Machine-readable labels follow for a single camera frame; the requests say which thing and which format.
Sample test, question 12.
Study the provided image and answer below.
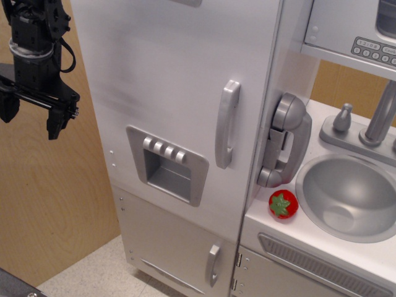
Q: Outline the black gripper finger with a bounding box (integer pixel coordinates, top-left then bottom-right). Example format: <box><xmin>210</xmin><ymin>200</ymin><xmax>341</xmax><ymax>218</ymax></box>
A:
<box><xmin>0</xmin><ymin>91</ymin><xmax>20</xmax><ymax>123</ymax></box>
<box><xmin>46</xmin><ymin>106</ymin><xmax>76</xmax><ymax>140</ymax></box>

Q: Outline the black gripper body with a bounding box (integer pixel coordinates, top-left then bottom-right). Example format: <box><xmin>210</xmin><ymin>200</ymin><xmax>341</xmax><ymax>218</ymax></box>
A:
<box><xmin>1</xmin><ymin>46</ymin><xmax>79</xmax><ymax>116</ymax></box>

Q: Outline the white toy fridge door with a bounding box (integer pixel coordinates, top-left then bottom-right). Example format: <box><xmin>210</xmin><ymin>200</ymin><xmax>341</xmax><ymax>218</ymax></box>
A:
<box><xmin>71</xmin><ymin>1</ymin><xmax>282</xmax><ymax>243</ymax></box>

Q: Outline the silver fridge handle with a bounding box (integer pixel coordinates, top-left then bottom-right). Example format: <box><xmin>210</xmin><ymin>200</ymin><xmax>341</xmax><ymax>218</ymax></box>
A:
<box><xmin>215</xmin><ymin>80</ymin><xmax>241</xmax><ymax>169</ymax></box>

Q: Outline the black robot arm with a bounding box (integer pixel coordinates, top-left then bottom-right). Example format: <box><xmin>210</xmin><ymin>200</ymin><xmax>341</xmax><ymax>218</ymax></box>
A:
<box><xmin>1</xmin><ymin>1</ymin><xmax>80</xmax><ymax>140</ymax></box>

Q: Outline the silver ice dispenser panel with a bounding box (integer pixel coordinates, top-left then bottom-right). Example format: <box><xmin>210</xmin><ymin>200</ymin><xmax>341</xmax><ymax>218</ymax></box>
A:
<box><xmin>126</xmin><ymin>126</ymin><xmax>209</xmax><ymax>207</ymax></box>

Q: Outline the black case corner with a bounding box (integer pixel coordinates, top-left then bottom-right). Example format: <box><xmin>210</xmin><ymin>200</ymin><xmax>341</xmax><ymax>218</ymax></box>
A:
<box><xmin>1</xmin><ymin>269</ymin><xmax>47</xmax><ymax>297</ymax></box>

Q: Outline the white lower freezer door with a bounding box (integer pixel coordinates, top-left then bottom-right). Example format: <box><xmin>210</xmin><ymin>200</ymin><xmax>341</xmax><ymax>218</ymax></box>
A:
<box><xmin>112</xmin><ymin>186</ymin><xmax>236</xmax><ymax>296</ymax></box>

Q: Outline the red toy strawberry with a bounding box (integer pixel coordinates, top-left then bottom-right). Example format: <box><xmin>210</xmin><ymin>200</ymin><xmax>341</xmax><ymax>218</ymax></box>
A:
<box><xmin>269</xmin><ymin>189</ymin><xmax>299</xmax><ymax>219</ymax></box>

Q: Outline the silver oven vent panel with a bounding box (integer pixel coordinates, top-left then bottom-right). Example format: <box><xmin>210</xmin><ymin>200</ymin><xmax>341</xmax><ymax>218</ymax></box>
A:
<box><xmin>258</xmin><ymin>233</ymin><xmax>395</xmax><ymax>296</ymax></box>

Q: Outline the silver toy sink basin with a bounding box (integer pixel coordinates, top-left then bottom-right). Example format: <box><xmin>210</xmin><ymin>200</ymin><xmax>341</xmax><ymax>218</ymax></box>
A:
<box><xmin>295</xmin><ymin>155</ymin><xmax>395</xmax><ymax>243</ymax></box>

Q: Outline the white toy kitchen counter unit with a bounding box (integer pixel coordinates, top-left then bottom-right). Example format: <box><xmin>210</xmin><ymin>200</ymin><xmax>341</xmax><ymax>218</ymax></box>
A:
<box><xmin>231</xmin><ymin>1</ymin><xmax>395</xmax><ymax>296</ymax></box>

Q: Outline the white toy microwave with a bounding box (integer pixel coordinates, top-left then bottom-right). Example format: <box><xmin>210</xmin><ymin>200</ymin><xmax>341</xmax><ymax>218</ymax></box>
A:
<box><xmin>301</xmin><ymin>0</ymin><xmax>395</xmax><ymax>80</ymax></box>

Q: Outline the silver toy faucet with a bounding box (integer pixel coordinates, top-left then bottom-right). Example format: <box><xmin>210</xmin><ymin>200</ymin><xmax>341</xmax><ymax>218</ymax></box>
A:
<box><xmin>319</xmin><ymin>80</ymin><xmax>395</xmax><ymax>166</ymax></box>

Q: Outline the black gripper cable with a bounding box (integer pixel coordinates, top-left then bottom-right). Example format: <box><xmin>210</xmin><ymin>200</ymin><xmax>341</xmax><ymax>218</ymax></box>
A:
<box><xmin>58</xmin><ymin>37</ymin><xmax>77</xmax><ymax>74</ymax></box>

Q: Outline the silver lower freezer handle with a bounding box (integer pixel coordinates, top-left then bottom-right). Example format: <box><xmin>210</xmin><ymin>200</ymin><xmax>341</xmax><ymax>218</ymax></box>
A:
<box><xmin>206</xmin><ymin>244</ymin><xmax>221</xmax><ymax>287</ymax></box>

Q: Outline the silver toy wall phone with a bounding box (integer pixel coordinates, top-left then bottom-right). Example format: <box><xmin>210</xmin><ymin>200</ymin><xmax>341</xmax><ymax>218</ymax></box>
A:
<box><xmin>257</xmin><ymin>93</ymin><xmax>312</xmax><ymax>188</ymax></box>

